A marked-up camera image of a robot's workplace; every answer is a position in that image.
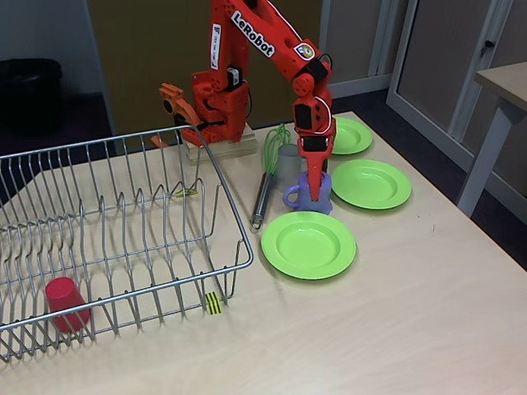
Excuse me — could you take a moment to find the grey cabinet with lock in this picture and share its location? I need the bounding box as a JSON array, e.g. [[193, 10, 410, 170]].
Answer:
[[385, 0, 527, 194]]

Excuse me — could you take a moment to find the orange clamp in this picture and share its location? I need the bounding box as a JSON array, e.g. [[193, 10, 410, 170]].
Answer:
[[150, 81, 207, 149]]

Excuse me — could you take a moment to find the red plastic cup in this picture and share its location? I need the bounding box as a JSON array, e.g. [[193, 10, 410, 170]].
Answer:
[[44, 276, 91, 332]]

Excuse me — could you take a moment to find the brown board panel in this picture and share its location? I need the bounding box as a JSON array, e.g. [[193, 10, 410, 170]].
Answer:
[[87, 0, 324, 137]]

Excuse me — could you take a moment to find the black trash bin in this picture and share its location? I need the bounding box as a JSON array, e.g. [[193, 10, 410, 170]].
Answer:
[[0, 58, 63, 135]]

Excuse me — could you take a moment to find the green plastic plate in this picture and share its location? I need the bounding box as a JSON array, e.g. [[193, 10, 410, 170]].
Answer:
[[331, 159, 413, 211], [260, 210, 357, 281], [331, 116, 374, 156]]

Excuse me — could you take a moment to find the beige side table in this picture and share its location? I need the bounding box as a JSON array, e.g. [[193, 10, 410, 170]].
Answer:
[[456, 61, 527, 218]]

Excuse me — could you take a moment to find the pale translucent plastic cup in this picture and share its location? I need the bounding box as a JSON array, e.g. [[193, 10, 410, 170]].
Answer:
[[276, 143, 308, 194]]

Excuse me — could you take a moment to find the purple plastic mug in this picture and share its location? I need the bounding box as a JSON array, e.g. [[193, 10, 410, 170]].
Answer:
[[282, 170, 333, 215]]

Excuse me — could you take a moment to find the metal wire dish rack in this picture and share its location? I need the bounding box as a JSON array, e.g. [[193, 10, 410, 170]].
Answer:
[[0, 124, 255, 364]]

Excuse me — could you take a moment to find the wooden base block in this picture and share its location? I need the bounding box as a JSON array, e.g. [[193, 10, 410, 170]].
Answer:
[[183, 125, 259, 166]]

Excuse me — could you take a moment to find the green whisk with steel handle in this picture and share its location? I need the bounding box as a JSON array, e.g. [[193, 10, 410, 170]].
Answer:
[[250, 123, 294, 230]]

